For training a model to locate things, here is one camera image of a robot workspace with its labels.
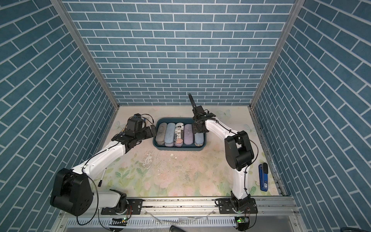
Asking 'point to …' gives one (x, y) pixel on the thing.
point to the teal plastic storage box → (177, 120)
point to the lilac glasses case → (188, 135)
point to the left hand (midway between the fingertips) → (154, 129)
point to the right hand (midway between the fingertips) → (199, 129)
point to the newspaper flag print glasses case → (179, 134)
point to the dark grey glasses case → (160, 135)
